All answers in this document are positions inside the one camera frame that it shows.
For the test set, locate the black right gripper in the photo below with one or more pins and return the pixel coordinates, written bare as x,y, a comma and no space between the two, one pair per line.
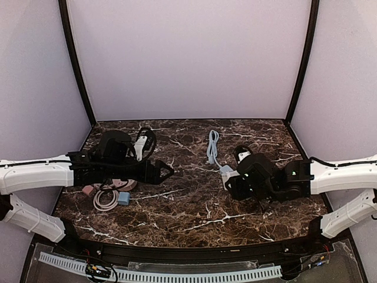
233,185

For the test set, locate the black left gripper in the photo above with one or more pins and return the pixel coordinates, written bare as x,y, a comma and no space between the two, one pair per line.
149,171

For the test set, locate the white cube socket adapter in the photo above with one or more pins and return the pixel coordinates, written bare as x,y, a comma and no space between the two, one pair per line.
226,173

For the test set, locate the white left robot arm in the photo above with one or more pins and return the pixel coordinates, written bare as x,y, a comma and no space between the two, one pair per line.
67,170

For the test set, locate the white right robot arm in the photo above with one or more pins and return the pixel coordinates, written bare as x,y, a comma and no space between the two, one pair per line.
343,175

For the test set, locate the pink round power socket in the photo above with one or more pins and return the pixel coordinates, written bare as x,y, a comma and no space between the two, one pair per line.
124,185

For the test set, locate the blue cube adapter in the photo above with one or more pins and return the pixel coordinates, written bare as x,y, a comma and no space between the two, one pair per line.
123,198

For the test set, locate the small pink cube adapter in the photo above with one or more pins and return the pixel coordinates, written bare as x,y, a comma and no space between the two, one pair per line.
88,190

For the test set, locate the small green circuit board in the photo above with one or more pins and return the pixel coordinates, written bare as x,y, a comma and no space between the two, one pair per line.
98,271

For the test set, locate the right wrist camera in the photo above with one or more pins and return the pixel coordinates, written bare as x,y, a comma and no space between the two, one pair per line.
241,152

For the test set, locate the grey slotted cable duct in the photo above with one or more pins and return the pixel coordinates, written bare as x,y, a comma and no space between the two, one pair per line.
148,272

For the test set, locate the right black frame post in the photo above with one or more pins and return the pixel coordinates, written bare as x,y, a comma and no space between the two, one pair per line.
310,33

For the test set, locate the black frame post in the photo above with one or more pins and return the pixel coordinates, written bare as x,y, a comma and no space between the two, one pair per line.
75,64
310,33

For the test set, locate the left black frame post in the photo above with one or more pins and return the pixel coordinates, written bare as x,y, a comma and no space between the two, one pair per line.
75,64

